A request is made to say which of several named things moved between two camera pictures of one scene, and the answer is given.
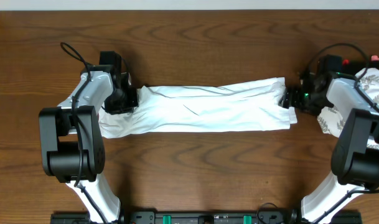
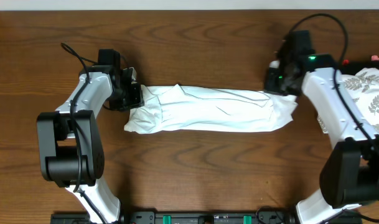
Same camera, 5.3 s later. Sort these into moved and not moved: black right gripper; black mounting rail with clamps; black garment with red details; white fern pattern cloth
Moved: black right gripper
Not moved: white fern pattern cloth; black garment with red details; black mounting rail with clamps
